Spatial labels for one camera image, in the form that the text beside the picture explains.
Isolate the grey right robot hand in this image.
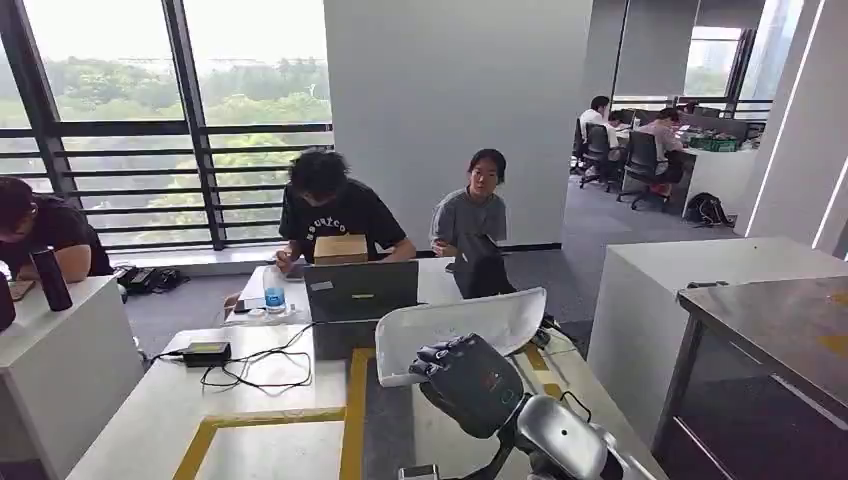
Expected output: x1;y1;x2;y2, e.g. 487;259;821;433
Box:
408;332;527;441

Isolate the white plastic shell part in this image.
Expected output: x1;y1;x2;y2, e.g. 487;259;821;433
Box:
374;286;549;390

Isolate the white desk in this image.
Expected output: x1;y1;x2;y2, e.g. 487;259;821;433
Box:
224;256;466;327
680;144;761;219

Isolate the black laptop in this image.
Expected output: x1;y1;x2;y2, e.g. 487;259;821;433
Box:
453;232;519;301

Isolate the grey laptop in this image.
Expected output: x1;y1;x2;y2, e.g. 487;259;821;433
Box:
302;260;421;325

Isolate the person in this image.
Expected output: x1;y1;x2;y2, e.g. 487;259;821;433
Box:
637;107;686;185
428;148;509;259
0;176;115;284
274;148;418;275
578;95;622;152

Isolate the white cabinet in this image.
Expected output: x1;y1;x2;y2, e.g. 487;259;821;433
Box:
586;236;848;446
0;275;146;480

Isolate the cardboard box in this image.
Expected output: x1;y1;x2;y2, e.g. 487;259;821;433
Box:
312;233;370;267

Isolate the clear water bottle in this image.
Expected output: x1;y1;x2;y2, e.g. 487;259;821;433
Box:
262;264;288;315

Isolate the black office chair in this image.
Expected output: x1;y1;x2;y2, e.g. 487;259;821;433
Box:
570;121;622;195
616;129;672;213

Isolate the black power adapter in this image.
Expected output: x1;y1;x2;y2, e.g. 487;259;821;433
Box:
181;341;233;370

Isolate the black backpack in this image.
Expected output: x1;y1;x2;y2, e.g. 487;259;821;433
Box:
682;191;736;229

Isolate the white table with tape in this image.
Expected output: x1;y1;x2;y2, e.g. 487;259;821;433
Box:
65;323;671;480

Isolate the steel bench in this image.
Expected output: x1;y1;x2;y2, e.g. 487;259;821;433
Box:
651;276;848;480

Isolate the green plastic crate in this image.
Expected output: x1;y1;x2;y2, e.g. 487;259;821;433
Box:
688;133;741;153

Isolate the black window railing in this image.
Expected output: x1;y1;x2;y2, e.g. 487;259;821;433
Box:
0;121;335;251

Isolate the black thermos bottle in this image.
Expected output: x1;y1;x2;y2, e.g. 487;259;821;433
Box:
30;246;75;313

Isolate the dark cylinder container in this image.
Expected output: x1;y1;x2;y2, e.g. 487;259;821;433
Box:
0;270;18;333

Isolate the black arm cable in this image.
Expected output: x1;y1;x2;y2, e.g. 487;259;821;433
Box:
559;390;594;426

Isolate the black adapter cable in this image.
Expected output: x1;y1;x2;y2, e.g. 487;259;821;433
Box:
150;321;317;393

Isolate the black bag with cables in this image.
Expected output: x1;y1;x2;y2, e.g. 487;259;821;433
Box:
113;264;191;297

